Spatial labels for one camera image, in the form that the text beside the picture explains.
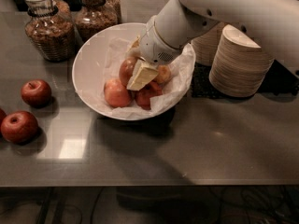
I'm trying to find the white paper bowl liner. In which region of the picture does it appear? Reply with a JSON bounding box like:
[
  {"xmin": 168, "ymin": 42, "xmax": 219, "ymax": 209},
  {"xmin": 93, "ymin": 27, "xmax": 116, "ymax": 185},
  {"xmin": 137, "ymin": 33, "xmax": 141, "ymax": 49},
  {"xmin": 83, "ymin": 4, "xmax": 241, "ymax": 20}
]
[{"xmin": 96, "ymin": 38, "xmax": 195, "ymax": 120}]

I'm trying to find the glass granola jar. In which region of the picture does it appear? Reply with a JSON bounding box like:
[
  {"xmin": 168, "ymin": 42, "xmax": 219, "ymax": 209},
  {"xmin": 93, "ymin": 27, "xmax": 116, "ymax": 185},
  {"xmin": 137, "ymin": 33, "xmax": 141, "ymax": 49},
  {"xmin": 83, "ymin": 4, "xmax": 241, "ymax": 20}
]
[
  {"xmin": 24, "ymin": 0, "xmax": 75, "ymax": 62},
  {"xmin": 74, "ymin": 0, "xmax": 118, "ymax": 41}
]

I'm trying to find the back right apple in bowl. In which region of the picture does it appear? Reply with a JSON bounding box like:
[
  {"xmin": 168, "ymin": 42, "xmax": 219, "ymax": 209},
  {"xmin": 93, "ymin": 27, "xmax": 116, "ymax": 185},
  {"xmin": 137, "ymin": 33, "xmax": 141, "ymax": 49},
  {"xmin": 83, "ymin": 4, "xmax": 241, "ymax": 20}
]
[{"xmin": 154, "ymin": 65, "xmax": 171, "ymax": 84}]

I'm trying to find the front stack of paper bowls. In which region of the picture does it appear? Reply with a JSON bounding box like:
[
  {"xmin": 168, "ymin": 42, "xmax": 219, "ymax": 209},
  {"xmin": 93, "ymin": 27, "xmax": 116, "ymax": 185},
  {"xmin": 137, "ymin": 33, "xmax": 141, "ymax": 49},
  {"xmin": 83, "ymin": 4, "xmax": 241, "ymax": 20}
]
[{"xmin": 209, "ymin": 25, "xmax": 274, "ymax": 98}]

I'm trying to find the red apple on table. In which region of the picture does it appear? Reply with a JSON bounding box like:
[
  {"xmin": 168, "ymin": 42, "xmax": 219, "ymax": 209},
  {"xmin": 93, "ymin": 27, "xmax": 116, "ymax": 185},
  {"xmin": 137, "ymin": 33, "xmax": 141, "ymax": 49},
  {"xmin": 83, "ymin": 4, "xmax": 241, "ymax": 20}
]
[
  {"xmin": 1, "ymin": 111, "xmax": 38, "ymax": 144},
  {"xmin": 21, "ymin": 79, "xmax": 51, "ymax": 107}
]

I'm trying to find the red apple on table upper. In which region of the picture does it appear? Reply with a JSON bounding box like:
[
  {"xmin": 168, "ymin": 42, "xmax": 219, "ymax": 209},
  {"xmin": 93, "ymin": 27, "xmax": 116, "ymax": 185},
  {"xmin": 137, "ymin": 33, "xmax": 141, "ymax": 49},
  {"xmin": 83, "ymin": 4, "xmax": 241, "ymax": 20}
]
[{"xmin": 21, "ymin": 79, "xmax": 51, "ymax": 107}]

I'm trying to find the right glass granola jar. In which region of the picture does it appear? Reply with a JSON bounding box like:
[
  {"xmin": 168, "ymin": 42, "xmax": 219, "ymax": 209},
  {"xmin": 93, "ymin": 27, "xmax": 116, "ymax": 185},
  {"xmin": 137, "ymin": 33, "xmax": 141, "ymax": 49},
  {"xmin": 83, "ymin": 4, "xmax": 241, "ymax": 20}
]
[{"xmin": 74, "ymin": 0, "xmax": 118, "ymax": 41}]

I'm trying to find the left glass granola jar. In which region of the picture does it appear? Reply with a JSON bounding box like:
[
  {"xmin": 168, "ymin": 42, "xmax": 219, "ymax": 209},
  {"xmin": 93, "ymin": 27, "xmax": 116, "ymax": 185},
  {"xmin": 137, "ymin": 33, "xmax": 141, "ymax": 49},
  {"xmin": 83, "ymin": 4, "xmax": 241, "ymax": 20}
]
[{"xmin": 24, "ymin": 0, "xmax": 75, "ymax": 62}]

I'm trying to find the front left apple in bowl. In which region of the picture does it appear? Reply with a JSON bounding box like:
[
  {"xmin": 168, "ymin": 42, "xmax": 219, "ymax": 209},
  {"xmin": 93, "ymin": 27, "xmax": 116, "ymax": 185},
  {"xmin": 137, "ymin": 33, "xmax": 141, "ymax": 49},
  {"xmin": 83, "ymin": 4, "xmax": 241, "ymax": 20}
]
[{"xmin": 104, "ymin": 78, "xmax": 133, "ymax": 107}]

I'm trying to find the large white bowl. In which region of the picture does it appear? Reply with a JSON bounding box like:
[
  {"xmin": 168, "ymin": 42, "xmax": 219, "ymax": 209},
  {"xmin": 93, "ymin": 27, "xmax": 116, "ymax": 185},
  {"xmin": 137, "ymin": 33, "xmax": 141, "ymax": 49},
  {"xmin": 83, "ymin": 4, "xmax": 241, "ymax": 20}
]
[{"xmin": 72, "ymin": 23, "xmax": 145, "ymax": 115}]

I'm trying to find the yellow-red apple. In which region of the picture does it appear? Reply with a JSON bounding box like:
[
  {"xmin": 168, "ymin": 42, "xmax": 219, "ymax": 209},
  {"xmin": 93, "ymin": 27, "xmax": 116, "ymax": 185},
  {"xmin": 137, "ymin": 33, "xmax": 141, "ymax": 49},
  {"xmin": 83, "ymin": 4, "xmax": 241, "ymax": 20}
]
[{"xmin": 119, "ymin": 57, "xmax": 137, "ymax": 86}]

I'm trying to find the dark mat under bowl stacks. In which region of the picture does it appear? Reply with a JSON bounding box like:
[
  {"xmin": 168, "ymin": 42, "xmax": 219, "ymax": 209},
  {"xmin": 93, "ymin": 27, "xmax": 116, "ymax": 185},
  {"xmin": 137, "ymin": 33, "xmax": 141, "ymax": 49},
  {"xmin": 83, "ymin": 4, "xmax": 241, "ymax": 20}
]
[{"xmin": 190, "ymin": 62, "xmax": 260, "ymax": 99}]

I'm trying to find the white paper sign left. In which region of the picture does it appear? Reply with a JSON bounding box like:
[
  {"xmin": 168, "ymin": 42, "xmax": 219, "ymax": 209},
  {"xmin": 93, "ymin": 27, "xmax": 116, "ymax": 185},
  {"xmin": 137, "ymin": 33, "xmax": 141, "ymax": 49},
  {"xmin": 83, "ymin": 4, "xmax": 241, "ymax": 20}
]
[{"xmin": 121, "ymin": 0, "xmax": 169, "ymax": 23}]

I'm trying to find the front red apple in bowl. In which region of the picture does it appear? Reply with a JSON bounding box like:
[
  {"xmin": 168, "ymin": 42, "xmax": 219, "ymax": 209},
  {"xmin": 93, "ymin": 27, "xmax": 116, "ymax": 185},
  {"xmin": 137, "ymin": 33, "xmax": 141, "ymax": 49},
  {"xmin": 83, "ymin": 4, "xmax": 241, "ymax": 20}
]
[{"xmin": 135, "ymin": 81, "xmax": 163, "ymax": 110}]

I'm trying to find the rear stack of paper bowls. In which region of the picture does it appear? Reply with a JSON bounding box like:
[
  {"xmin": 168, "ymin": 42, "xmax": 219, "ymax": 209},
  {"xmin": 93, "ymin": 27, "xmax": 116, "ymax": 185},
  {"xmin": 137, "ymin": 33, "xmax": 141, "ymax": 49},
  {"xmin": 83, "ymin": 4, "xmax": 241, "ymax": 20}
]
[{"xmin": 191, "ymin": 22, "xmax": 225, "ymax": 66}]

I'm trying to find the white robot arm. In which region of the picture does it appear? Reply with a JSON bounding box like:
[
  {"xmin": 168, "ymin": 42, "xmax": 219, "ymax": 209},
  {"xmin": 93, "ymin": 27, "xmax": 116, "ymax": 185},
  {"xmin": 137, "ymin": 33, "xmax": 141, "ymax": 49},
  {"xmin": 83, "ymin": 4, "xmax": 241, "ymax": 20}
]
[{"xmin": 131, "ymin": 0, "xmax": 299, "ymax": 67}]

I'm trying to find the red apple on table lower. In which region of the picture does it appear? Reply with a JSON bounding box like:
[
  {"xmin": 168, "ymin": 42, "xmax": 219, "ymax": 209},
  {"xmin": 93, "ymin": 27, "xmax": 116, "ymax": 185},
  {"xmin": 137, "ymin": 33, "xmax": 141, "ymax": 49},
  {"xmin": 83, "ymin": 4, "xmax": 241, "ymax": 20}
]
[{"xmin": 1, "ymin": 111, "xmax": 38, "ymax": 144}]

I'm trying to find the stack of paper bowls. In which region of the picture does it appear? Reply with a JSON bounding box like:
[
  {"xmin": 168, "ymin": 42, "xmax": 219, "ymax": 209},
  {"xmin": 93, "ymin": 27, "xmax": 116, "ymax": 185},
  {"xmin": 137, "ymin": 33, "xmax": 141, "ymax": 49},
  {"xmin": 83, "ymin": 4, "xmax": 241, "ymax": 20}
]
[
  {"xmin": 191, "ymin": 22, "xmax": 225, "ymax": 66},
  {"xmin": 209, "ymin": 25, "xmax": 274, "ymax": 98}
]

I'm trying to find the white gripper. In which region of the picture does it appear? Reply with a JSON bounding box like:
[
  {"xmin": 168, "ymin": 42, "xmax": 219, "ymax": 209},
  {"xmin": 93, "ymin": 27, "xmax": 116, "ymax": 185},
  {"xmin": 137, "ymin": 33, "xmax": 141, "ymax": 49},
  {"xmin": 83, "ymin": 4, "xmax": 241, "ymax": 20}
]
[{"xmin": 125, "ymin": 16, "xmax": 182, "ymax": 91}]

